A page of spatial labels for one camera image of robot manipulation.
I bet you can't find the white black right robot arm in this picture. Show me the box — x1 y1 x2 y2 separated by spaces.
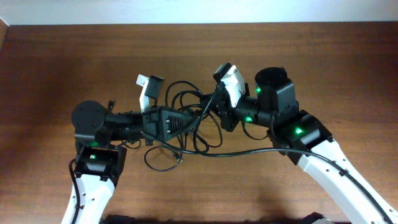
213 63 397 223

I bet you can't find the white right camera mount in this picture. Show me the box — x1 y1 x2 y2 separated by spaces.
221 65 246 108

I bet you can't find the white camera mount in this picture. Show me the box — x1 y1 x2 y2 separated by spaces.
221 65 246 108
136 74 150 113

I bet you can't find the black USB cable bundle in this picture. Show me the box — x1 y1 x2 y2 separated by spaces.
108 80 223 173

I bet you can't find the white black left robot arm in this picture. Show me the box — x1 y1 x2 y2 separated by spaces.
62 100 198 223

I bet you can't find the black left camera cable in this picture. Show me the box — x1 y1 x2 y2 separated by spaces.
68 158 82 224

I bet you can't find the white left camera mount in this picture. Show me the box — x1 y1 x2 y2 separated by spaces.
136 74 150 113

